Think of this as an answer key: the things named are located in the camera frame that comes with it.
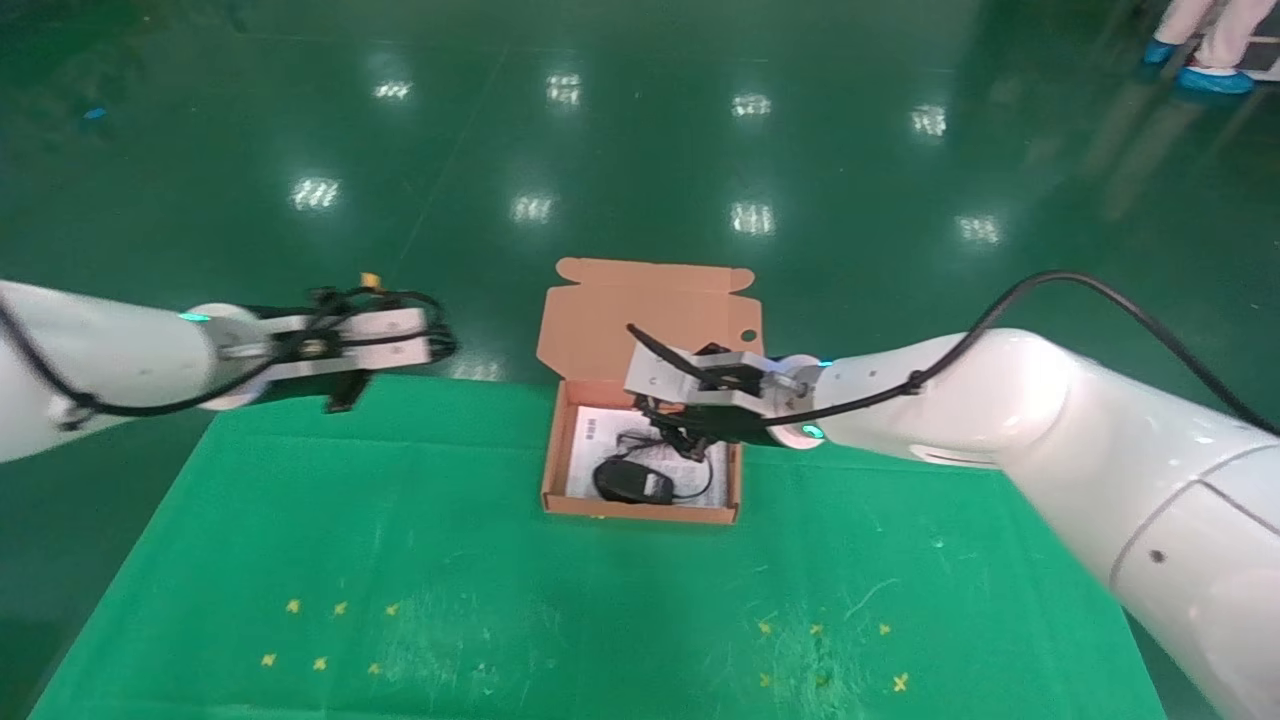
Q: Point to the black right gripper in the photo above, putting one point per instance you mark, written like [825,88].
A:
[735,425]

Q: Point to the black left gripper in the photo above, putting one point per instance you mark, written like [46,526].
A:
[345,392]

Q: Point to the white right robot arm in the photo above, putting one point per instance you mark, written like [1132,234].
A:
[1000,400]

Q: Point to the orange cardboard box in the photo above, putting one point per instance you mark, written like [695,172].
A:
[600,320]

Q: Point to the white printed paper sheet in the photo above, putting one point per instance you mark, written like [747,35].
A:
[582,470]

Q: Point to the green table mat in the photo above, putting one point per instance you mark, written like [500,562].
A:
[400,520]

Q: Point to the blue shoe cover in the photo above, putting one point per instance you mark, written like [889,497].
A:
[1162,51]
[1215,80]

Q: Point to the person in white trousers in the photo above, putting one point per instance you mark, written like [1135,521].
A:
[1230,25]

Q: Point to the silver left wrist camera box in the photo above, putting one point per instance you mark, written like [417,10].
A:
[390,330]

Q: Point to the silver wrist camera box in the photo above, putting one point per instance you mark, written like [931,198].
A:
[390,330]
[660,375]

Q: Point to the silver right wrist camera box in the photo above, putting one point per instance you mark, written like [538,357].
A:
[660,375]

